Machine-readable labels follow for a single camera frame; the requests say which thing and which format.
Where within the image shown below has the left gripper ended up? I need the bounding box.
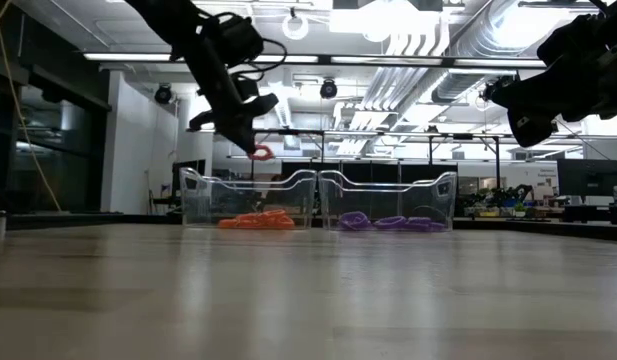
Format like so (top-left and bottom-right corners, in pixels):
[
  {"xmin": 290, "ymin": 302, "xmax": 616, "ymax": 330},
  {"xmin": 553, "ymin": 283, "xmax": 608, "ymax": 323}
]
[{"xmin": 188, "ymin": 74, "xmax": 280, "ymax": 154}]

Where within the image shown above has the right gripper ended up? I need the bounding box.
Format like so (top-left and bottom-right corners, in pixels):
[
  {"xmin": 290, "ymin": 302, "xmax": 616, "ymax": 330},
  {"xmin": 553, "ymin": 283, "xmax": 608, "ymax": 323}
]
[{"xmin": 487, "ymin": 0, "xmax": 617, "ymax": 149}]

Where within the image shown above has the black computer monitor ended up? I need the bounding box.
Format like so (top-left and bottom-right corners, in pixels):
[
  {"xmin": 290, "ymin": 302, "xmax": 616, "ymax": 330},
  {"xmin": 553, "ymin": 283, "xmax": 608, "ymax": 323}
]
[
  {"xmin": 171, "ymin": 158, "xmax": 207, "ymax": 199},
  {"xmin": 556, "ymin": 158, "xmax": 617, "ymax": 197}
]

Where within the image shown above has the clear plastic bin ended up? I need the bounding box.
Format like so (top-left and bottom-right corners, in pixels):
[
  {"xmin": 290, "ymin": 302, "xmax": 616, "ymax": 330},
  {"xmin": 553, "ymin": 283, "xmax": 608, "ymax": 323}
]
[
  {"xmin": 317, "ymin": 169, "xmax": 459, "ymax": 232},
  {"xmin": 179, "ymin": 167, "xmax": 318, "ymax": 231}
]

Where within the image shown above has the long ceiling light bar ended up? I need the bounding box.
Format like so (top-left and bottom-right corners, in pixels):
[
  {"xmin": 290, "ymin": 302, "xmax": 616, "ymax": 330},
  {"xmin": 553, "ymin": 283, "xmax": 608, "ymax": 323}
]
[{"xmin": 82, "ymin": 51, "xmax": 547, "ymax": 70}]

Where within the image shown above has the bright ceiling light panel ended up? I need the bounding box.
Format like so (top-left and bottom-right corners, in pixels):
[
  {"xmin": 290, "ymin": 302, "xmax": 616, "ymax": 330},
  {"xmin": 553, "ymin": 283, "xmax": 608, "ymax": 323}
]
[{"xmin": 330, "ymin": 0, "xmax": 442, "ymax": 36}]

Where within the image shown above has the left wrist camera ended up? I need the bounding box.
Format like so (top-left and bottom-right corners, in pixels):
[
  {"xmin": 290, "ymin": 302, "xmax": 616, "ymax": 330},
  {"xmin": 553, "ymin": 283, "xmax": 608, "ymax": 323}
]
[{"xmin": 231, "ymin": 75, "xmax": 263, "ymax": 102}]

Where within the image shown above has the black workbench frame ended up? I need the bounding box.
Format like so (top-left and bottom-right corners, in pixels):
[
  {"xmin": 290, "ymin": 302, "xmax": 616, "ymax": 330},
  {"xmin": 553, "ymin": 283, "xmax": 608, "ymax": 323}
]
[{"xmin": 186, "ymin": 127, "xmax": 512, "ymax": 171}]

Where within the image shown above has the silver ventilation duct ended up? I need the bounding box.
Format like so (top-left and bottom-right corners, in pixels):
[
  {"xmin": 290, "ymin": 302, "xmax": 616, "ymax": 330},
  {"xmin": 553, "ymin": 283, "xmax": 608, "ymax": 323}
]
[{"xmin": 430, "ymin": 0, "xmax": 544, "ymax": 105}]

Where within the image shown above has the white ring lamp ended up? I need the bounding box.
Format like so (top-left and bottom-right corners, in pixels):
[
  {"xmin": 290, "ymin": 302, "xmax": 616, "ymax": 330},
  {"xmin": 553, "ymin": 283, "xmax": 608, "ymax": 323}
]
[{"xmin": 281, "ymin": 12, "xmax": 311, "ymax": 42}]

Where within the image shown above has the yellow hanging cord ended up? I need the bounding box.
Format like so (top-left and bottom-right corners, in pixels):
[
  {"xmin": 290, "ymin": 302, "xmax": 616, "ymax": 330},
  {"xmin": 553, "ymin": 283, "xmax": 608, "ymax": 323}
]
[{"xmin": 0, "ymin": 0, "xmax": 63, "ymax": 214}]

